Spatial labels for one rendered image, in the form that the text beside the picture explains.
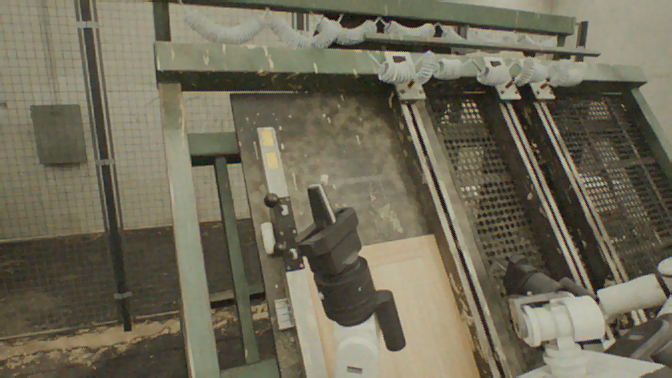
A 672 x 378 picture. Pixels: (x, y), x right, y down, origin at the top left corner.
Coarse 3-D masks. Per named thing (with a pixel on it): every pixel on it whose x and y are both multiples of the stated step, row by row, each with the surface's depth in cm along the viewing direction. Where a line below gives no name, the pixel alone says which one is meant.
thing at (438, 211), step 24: (432, 48) 122; (408, 96) 129; (408, 120) 129; (408, 144) 129; (432, 168) 125; (432, 192) 121; (432, 216) 121; (456, 240) 118; (456, 264) 114; (456, 288) 114; (480, 288) 113; (480, 312) 111; (480, 336) 107; (480, 360) 108; (504, 360) 107
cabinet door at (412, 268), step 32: (384, 256) 113; (416, 256) 116; (384, 288) 109; (416, 288) 113; (448, 288) 116; (320, 320) 100; (416, 320) 109; (448, 320) 112; (384, 352) 102; (416, 352) 105; (448, 352) 108
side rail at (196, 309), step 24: (168, 96) 107; (168, 120) 104; (168, 144) 101; (168, 168) 99; (192, 192) 99; (192, 216) 96; (192, 240) 94; (192, 264) 92; (192, 288) 90; (192, 312) 88; (192, 336) 86; (192, 360) 84; (216, 360) 86
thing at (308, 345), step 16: (272, 128) 115; (272, 176) 109; (272, 192) 107; (272, 208) 106; (288, 272) 100; (304, 272) 101; (288, 288) 99; (304, 288) 99; (304, 304) 98; (304, 320) 96; (304, 336) 95; (304, 352) 93; (320, 352) 95; (304, 368) 93; (320, 368) 93
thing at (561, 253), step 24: (528, 72) 141; (480, 96) 156; (504, 96) 145; (504, 120) 147; (504, 144) 148; (528, 144) 145; (528, 168) 140; (528, 192) 140; (552, 216) 135; (552, 240) 133; (552, 264) 134; (576, 264) 130
